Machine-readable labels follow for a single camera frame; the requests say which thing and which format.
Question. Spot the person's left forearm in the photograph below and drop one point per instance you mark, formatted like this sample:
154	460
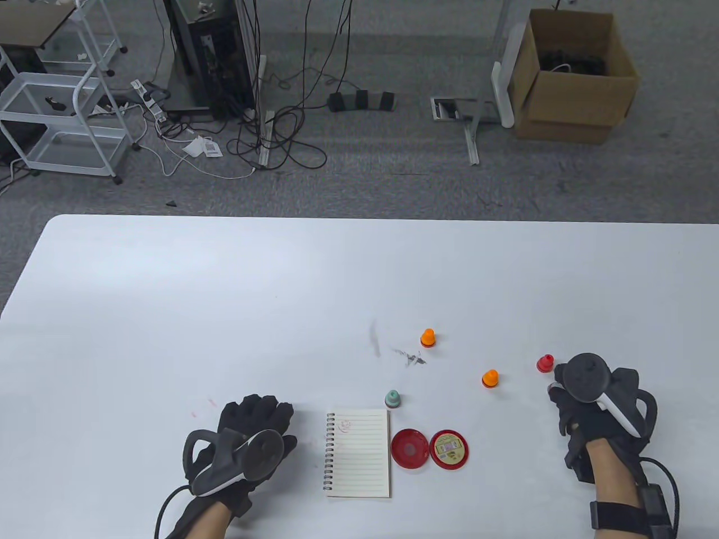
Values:
196	522

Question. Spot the red yellow-labelled ink pad lid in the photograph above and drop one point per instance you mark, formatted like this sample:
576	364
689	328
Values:
449	449

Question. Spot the black foot pedal switch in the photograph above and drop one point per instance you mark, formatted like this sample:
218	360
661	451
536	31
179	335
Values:
362	101

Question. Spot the metal floor outlet box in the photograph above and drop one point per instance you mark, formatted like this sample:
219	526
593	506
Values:
449	108

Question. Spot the white plastic bar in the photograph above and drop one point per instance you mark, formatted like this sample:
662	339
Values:
501	92

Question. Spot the red reward stamp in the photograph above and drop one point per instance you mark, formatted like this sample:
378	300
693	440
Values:
545	364

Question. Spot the person's right hand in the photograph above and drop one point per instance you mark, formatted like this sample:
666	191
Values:
578	418

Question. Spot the orange reward stamp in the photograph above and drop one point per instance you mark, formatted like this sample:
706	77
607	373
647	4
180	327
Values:
428	337
490	378

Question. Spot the grey metal table leg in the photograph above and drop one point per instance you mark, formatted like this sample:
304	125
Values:
473	143

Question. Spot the aluminium floor rail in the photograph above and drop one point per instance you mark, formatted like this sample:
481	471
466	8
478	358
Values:
265	140

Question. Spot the red round ink pad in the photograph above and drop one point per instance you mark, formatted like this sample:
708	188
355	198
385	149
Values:
410	448

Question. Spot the person's left hand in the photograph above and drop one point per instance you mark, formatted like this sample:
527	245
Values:
253	412

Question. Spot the brown wooden side table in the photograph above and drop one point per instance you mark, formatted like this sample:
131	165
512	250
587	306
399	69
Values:
33	22

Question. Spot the spiral lined notebook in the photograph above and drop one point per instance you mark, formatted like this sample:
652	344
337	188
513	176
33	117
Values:
359	455

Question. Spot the black computer cabinet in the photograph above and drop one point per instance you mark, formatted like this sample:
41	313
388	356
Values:
208	56

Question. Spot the white paper tag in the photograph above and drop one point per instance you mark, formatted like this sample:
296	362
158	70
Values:
202	147

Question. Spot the person's right forearm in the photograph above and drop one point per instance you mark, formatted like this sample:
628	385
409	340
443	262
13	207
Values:
612	477

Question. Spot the brown cardboard box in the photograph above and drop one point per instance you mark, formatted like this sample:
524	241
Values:
567	101

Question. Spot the black grey handheld controller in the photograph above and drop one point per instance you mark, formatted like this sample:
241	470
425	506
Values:
258	457
587	376

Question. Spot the white power strip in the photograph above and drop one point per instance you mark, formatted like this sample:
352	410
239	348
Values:
149	101

